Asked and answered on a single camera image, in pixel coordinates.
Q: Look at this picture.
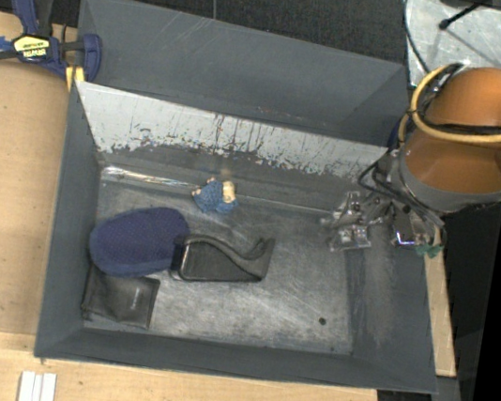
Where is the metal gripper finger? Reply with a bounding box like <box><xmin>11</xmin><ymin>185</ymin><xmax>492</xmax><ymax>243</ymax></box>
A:
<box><xmin>318</xmin><ymin>186</ymin><xmax>379</xmax><ymax>238</ymax></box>
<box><xmin>326</xmin><ymin>220</ymin><xmax>376</xmax><ymax>258</ymax></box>

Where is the grey metal bin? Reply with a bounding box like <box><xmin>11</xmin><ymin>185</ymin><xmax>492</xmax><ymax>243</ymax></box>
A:
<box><xmin>21</xmin><ymin>0</ymin><xmax>495</xmax><ymax>401</ymax></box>

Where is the small blue toy figure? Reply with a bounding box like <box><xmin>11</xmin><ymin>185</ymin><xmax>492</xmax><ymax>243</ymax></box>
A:
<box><xmin>188</xmin><ymin>174</ymin><xmax>243</xmax><ymax>219</ymax></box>

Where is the black curved case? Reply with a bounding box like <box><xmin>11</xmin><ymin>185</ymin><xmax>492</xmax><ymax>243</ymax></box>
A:
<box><xmin>167</xmin><ymin>222</ymin><xmax>277</xmax><ymax>296</ymax></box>

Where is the clear plastic packet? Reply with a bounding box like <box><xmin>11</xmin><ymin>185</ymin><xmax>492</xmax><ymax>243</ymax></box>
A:
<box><xmin>101</xmin><ymin>163</ymin><xmax>203</xmax><ymax>195</ymax></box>

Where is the dark blue oval pad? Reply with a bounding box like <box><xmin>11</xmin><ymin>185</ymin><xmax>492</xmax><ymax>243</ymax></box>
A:
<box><xmin>83</xmin><ymin>194</ymin><xmax>195</xmax><ymax>288</ymax></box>

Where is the dark grey cloth pouch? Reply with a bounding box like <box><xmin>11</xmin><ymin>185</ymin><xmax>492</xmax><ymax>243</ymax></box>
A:
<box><xmin>78</xmin><ymin>261</ymin><xmax>163</xmax><ymax>332</ymax></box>

